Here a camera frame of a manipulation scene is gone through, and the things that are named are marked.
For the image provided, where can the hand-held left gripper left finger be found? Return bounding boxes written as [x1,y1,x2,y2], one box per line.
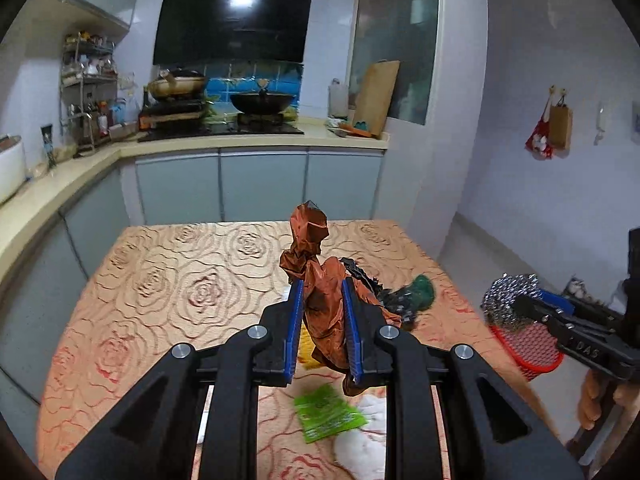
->
[55,280,304,480]

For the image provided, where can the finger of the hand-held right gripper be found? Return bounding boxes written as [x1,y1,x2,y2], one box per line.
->
[536,288,626,322]
[515,294,627,382]

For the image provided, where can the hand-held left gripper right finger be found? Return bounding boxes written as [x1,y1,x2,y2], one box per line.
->
[341,280,583,480]

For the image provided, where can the red plastic mesh basket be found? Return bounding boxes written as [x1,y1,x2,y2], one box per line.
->
[487,319,566,383]

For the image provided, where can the black wrapper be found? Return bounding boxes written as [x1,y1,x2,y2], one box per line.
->
[340,256,417,332]

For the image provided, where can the green snack wrapper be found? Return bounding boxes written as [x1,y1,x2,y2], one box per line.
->
[292,385,367,444]

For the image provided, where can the person's right hand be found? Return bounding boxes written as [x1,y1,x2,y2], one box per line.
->
[580,372,603,423]

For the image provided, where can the dark green wrapper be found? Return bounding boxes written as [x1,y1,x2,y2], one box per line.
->
[400,274,437,312]

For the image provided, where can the white crumpled tissue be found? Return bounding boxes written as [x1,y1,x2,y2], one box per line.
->
[334,394,390,471]

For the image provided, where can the rose-patterned tablecloth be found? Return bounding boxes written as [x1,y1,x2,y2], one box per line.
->
[37,219,553,480]

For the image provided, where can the grey kitchen base cabinets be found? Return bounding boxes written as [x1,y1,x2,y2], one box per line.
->
[0,147,387,411]

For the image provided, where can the red hanging bag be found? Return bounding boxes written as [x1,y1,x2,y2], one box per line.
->
[525,105,554,160]

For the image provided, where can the orange kitchen tool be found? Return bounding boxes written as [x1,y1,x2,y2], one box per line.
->
[328,120,383,140]

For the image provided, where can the black gas hob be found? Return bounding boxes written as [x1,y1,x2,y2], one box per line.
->
[137,112,305,143]

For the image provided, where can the black wok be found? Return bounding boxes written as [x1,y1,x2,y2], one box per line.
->
[229,80,297,115]

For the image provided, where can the white roll container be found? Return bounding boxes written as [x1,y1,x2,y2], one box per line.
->
[327,78,351,121]

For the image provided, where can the wooden cutting board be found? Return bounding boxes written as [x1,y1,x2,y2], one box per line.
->
[352,60,401,138]

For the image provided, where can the blue backsplash panel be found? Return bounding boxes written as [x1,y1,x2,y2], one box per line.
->
[205,61,304,112]

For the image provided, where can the golden pan with lid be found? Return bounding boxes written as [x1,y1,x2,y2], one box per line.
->
[147,67,210,101]

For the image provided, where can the beige kitchen countertop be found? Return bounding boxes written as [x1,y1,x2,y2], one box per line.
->
[0,117,390,283]

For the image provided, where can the frosted glass window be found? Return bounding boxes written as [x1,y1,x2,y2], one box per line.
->
[346,0,442,127]

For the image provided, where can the metal spice rack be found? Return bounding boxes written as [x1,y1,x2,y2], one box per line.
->
[60,31,122,155]

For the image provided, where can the black glass range hood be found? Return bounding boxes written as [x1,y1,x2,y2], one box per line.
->
[152,0,314,66]

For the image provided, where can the white rice cooker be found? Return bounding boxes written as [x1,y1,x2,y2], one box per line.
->
[0,135,28,206]

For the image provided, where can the black power cable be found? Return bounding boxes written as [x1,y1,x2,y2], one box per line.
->
[56,209,92,282]

